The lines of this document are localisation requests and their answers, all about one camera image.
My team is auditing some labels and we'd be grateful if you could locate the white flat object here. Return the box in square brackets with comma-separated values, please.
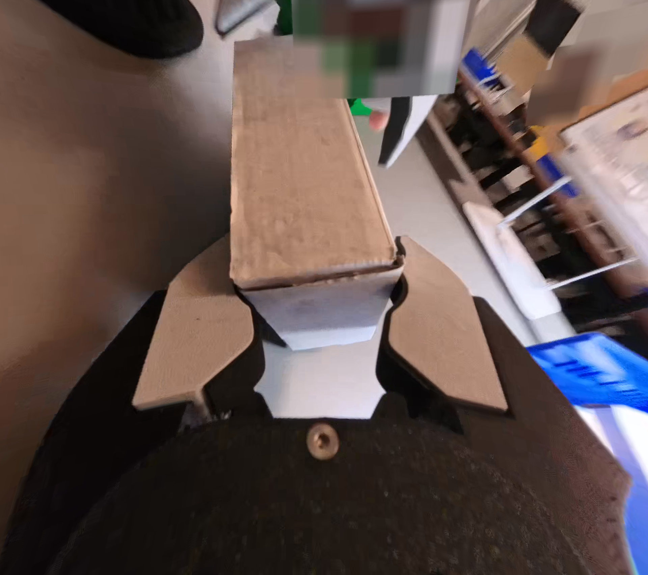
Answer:
[463, 202, 564, 322]

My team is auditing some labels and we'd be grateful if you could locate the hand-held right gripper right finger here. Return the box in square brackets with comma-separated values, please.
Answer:
[376, 236, 509, 414]

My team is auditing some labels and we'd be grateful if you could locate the white cardboard box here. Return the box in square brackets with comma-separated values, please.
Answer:
[229, 41, 406, 352]

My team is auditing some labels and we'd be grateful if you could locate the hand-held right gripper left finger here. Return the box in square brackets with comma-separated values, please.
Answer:
[132, 235, 267, 421]

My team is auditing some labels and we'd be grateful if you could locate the blue plastic bin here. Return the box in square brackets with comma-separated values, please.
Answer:
[526, 332, 648, 409]

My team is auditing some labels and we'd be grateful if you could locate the storage shelf rack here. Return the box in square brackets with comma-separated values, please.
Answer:
[420, 0, 648, 333]

